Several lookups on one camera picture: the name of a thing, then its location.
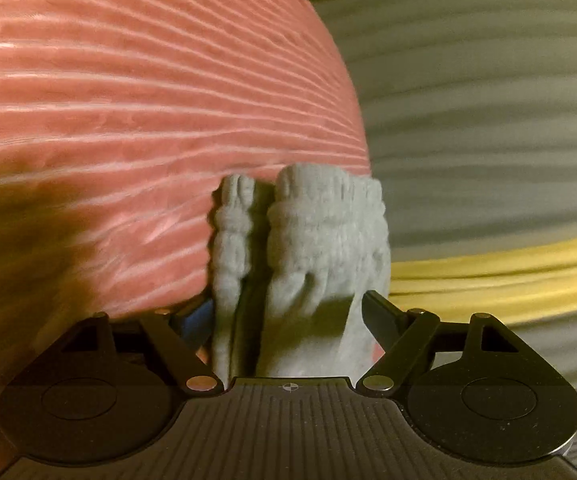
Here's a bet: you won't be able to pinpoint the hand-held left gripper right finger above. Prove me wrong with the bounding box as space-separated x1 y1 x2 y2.
355 292 520 394

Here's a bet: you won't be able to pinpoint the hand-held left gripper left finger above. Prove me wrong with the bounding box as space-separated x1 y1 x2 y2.
62 301 225 394

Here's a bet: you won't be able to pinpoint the grey pants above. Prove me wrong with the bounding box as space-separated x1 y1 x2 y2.
210 162 392 392

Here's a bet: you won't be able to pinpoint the yellow curtain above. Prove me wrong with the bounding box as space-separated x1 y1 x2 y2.
387 232 577 327

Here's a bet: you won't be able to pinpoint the pink ribbed blanket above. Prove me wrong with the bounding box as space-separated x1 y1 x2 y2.
0 0 372 463

